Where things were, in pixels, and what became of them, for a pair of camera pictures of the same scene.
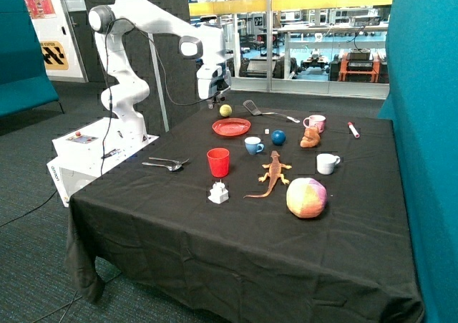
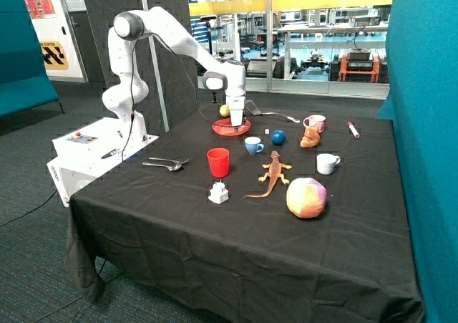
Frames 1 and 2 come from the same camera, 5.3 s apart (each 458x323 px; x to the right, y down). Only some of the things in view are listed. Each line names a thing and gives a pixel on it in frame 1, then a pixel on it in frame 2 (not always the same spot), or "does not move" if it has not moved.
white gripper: x=210 y=80 to x=236 y=104
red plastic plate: x=231 y=127 does not move
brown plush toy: x=311 y=137 does not move
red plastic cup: x=219 y=161 does not move
